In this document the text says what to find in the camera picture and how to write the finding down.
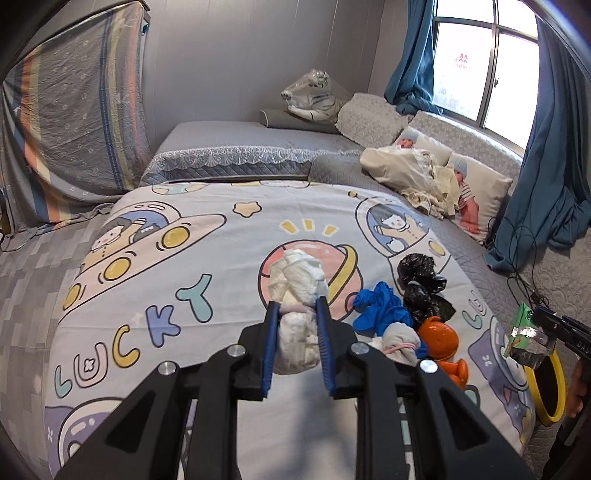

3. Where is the window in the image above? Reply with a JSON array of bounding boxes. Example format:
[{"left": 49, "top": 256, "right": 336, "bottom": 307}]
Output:
[{"left": 431, "top": 0, "right": 541, "bottom": 151}]

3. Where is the baby print pillow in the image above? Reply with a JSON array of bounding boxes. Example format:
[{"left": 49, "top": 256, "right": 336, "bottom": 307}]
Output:
[
  {"left": 394, "top": 127, "right": 453, "bottom": 164},
  {"left": 445, "top": 152, "right": 513, "bottom": 243}
]

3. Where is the blue plastic bag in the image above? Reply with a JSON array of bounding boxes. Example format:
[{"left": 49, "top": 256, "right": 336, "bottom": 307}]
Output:
[{"left": 353, "top": 281, "right": 415, "bottom": 336}]

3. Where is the long blue curtain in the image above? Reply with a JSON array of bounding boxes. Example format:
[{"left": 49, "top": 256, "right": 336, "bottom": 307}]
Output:
[{"left": 485, "top": 18, "right": 591, "bottom": 273}]

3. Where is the yellow rimmed bin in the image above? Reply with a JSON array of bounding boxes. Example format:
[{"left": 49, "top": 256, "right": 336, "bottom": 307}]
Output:
[{"left": 526, "top": 351, "right": 566, "bottom": 426}]

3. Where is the cartoon printed blanket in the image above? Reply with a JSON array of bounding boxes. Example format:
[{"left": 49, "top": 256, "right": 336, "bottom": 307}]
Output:
[{"left": 44, "top": 182, "right": 536, "bottom": 480}]

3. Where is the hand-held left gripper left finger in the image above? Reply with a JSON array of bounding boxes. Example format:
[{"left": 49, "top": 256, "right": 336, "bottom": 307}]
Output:
[{"left": 53, "top": 300, "right": 282, "bottom": 480}]

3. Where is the grey pillow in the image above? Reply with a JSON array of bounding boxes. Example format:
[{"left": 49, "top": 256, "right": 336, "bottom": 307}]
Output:
[{"left": 259, "top": 108, "right": 342, "bottom": 136}]

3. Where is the grey quilted bed cover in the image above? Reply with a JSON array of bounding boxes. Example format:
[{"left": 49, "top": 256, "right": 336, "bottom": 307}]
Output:
[{"left": 308, "top": 154, "right": 555, "bottom": 480}]

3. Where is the small white tissue wad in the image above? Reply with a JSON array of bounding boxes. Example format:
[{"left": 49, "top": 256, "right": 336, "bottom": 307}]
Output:
[{"left": 268, "top": 249, "right": 329, "bottom": 376}]

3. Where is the grey sheet with lace trim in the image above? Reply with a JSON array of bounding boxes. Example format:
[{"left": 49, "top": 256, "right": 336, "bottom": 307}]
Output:
[{"left": 140, "top": 121, "right": 365, "bottom": 188}]

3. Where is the cream crumpled blanket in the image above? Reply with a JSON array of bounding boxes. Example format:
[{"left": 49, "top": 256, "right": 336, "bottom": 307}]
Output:
[{"left": 360, "top": 147, "right": 460, "bottom": 217}]

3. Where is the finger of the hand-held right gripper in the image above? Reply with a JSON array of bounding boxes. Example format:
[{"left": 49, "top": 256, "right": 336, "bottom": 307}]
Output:
[{"left": 530, "top": 306, "right": 567, "bottom": 345}]

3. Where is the short blue curtain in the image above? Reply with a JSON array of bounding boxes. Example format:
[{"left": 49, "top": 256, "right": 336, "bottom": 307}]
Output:
[{"left": 384, "top": 0, "right": 446, "bottom": 116}]

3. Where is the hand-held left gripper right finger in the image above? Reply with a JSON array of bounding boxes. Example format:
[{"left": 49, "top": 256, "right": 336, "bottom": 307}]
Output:
[{"left": 315, "top": 296, "right": 539, "bottom": 480}]

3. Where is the green snack wrapper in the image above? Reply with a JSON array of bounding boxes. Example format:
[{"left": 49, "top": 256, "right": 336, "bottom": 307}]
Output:
[{"left": 505, "top": 302, "right": 550, "bottom": 371}]

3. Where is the person's right hand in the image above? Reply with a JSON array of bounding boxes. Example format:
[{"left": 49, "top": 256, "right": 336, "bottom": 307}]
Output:
[{"left": 567, "top": 360, "right": 586, "bottom": 418}]

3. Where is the striped cover cloth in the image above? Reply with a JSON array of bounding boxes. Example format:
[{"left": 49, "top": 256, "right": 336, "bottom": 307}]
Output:
[{"left": 0, "top": 0, "right": 153, "bottom": 232}]

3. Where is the white tiger plush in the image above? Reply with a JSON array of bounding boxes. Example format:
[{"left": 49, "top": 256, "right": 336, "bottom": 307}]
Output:
[{"left": 281, "top": 68, "right": 345, "bottom": 123}]

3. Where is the black cable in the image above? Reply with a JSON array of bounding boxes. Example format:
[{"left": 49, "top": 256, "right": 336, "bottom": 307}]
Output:
[{"left": 492, "top": 217, "right": 550, "bottom": 305}]

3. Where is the grey embossed backrest cushion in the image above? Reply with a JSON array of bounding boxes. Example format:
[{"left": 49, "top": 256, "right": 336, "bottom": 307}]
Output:
[
  {"left": 337, "top": 92, "right": 411, "bottom": 144},
  {"left": 409, "top": 111, "right": 525, "bottom": 171}
]

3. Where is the white plastic bag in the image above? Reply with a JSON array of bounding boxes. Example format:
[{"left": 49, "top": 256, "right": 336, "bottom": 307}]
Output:
[{"left": 369, "top": 322, "right": 422, "bottom": 366}]

